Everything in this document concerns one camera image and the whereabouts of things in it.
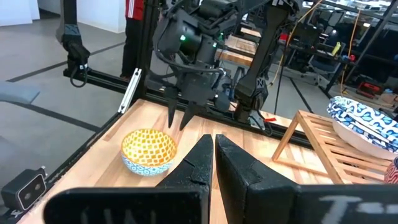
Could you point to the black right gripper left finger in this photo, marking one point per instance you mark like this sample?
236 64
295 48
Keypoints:
174 202

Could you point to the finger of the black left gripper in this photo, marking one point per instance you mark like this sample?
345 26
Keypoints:
188 115
171 105

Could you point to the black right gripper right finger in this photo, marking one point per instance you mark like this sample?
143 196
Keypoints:
248 199

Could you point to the blue white patterned paper bowl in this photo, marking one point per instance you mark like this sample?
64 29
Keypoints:
367 110
342 119

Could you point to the beige plate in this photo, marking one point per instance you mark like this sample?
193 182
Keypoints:
357 141

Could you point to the red wave bowl striped inside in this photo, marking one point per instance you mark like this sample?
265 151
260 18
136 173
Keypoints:
392 172

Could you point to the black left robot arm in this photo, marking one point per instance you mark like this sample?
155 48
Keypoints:
267 46

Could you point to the slatted bamboo shelf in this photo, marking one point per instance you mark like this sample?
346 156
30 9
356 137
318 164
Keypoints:
329 155

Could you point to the orange inside teal patterned bowl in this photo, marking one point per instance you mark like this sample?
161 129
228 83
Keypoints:
147 152

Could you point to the wooden workbench top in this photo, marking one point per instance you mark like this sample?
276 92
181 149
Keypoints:
239 46

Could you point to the person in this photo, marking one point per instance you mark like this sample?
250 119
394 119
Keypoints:
133 31

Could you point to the red black tool case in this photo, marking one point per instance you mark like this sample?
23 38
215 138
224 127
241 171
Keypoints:
368 89

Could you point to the silver aluminium bracket bar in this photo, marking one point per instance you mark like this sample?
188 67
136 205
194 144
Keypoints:
129 90

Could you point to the black sleeved corner post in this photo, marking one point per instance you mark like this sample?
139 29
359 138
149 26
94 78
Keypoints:
73 43

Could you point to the black stereo depth camera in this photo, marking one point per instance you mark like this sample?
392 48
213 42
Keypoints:
23 193

